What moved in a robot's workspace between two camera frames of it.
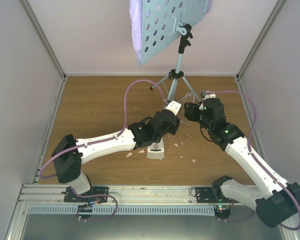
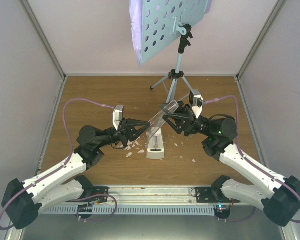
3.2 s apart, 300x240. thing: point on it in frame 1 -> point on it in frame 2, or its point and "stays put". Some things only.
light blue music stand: [160, 18] stays put
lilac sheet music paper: [136, 15] stays put
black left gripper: [174, 130] -> [129, 126]
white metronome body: [156, 150] stays put
